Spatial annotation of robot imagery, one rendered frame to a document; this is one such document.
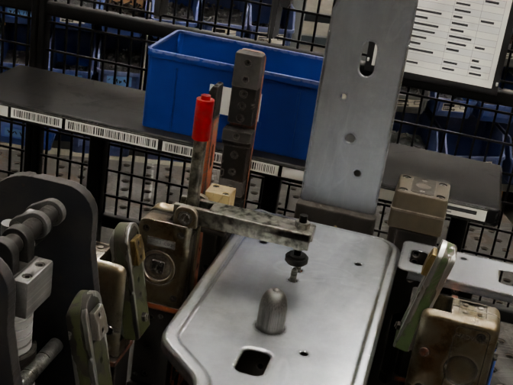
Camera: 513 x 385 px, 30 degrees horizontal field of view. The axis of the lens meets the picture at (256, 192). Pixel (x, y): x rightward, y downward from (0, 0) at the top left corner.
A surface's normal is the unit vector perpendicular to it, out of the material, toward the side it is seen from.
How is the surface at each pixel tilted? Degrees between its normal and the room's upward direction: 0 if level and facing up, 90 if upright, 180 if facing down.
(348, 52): 90
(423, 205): 88
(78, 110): 0
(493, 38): 90
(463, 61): 90
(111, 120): 0
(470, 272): 0
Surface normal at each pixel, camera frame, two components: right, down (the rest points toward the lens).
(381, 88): -0.24, 0.33
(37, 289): 0.96, 0.22
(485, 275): 0.14, -0.92
